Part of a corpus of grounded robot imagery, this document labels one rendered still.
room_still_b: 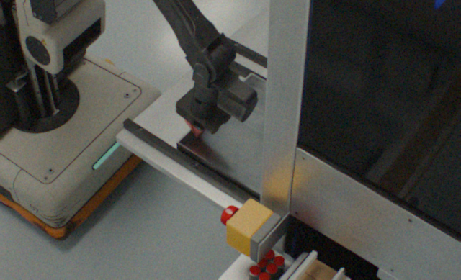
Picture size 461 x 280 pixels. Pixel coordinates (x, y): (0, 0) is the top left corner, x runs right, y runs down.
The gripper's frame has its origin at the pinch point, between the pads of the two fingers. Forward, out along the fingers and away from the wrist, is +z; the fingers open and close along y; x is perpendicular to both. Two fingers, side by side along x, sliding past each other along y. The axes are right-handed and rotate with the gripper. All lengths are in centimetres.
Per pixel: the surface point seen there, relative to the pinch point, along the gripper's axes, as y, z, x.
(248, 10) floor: -62, 102, 126
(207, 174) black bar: 8.3, -1.8, -7.8
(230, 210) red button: 20.1, -15.5, -18.4
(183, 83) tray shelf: -12.8, 4.0, 10.4
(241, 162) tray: 11.3, -0.5, 0.2
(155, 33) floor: -84, 106, 90
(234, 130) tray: 4.9, 0.6, 6.2
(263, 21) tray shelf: -11.3, 3.5, 39.8
